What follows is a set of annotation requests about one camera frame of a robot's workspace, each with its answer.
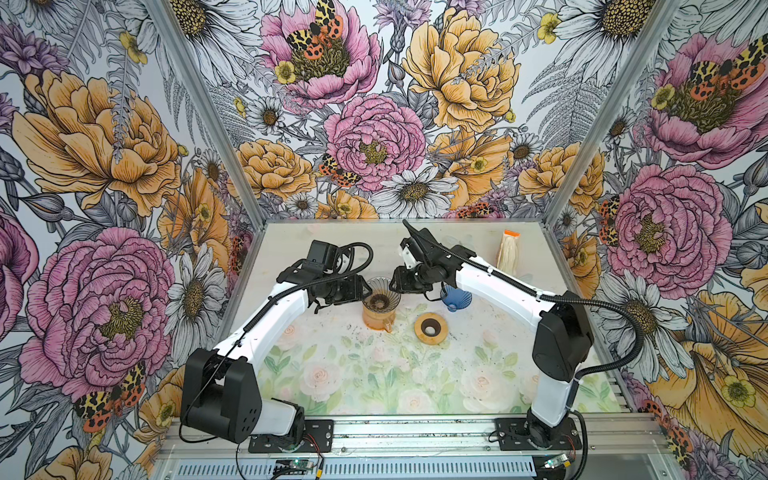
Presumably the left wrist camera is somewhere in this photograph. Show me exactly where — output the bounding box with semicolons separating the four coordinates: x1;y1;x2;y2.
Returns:
304;240;338;277

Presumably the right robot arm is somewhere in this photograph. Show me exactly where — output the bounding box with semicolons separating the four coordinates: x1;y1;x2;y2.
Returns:
389;221;594;449

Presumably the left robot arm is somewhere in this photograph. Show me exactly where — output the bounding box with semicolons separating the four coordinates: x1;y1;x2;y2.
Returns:
180;261;371;447

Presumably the clear grey glass dripper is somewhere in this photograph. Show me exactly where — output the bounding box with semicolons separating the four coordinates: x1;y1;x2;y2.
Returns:
363;277;401;308

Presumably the coffee filter pack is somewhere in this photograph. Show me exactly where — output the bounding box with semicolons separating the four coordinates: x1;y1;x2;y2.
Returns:
496;230;520;276

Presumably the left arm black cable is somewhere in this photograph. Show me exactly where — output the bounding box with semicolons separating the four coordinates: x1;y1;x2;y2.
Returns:
178;241;375;444

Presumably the aluminium frame rail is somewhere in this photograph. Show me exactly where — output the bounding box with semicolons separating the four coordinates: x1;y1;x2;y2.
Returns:
151;413;684;479

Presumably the orange glass carafe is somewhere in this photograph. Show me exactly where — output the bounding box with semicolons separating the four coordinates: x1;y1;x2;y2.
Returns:
362;299;396;333

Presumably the blue glass dripper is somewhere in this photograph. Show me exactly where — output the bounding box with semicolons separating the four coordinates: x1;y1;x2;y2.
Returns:
440;285;473;312

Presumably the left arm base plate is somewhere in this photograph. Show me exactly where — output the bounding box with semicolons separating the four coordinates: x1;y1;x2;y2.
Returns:
247;419;335;454

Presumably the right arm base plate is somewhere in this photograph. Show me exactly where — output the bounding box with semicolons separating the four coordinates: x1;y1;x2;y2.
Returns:
494;417;582;451

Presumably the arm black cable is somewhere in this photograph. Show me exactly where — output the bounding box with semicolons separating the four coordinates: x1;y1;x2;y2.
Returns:
401;218;646;380
178;241;375;444

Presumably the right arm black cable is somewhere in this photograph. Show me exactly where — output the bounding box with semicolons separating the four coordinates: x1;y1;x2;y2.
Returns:
401;218;646;380

